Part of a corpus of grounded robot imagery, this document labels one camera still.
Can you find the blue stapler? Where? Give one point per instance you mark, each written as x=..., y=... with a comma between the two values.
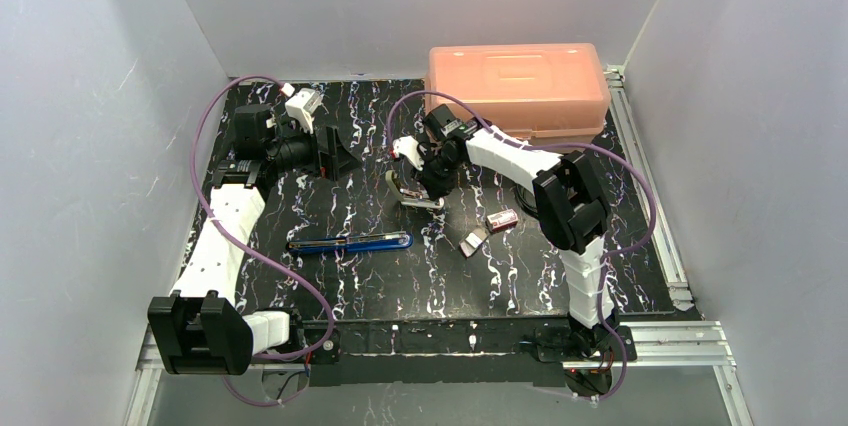
x=352, y=243

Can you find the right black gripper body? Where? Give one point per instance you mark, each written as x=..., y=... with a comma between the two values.
x=433, y=184

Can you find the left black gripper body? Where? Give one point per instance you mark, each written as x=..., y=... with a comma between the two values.
x=323, y=152

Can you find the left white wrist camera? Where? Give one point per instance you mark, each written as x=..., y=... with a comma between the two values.
x=302, y=105

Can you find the orange plastic toolbox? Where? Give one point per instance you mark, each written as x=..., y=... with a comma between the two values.
x=543, y=93

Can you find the cardboard staples tray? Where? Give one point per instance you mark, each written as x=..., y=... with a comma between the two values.
x=473, y=241

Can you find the red staples box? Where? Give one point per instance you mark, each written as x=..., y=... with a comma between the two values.
x=501, y=220

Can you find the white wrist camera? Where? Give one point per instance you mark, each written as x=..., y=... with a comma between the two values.
x=302, y=105
x=407, y=147

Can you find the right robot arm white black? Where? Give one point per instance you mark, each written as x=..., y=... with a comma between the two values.
x=571, y=208

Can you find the beige stapler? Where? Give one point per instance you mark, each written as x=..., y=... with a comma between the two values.
x=410, y=198

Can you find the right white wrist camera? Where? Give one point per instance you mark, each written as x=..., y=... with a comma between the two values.
x=407, y=147

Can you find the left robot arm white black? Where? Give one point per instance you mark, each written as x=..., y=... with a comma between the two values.
x=196, y=327

